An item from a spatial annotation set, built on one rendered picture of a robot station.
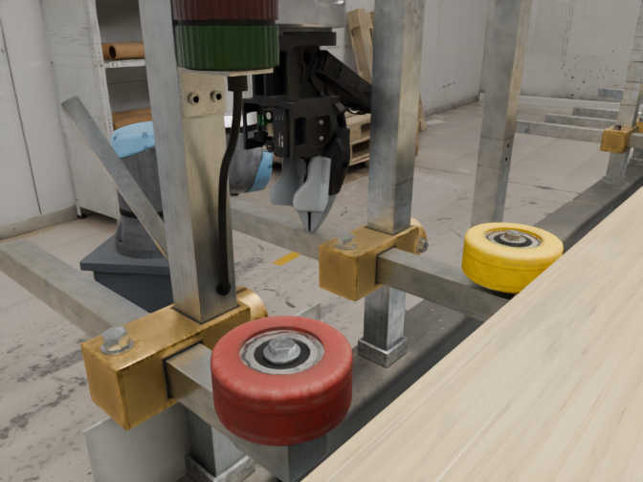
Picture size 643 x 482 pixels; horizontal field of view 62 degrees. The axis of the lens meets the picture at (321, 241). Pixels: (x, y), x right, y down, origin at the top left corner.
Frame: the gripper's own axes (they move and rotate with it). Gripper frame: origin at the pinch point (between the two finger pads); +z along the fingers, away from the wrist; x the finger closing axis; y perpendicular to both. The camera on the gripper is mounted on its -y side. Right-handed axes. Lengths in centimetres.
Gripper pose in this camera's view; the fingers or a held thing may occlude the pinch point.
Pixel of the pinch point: (315, 219)
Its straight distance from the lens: 61.6
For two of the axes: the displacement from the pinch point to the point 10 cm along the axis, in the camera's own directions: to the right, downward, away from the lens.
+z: 0.0, 9.4, 3.5
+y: -6.6, 2.6, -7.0
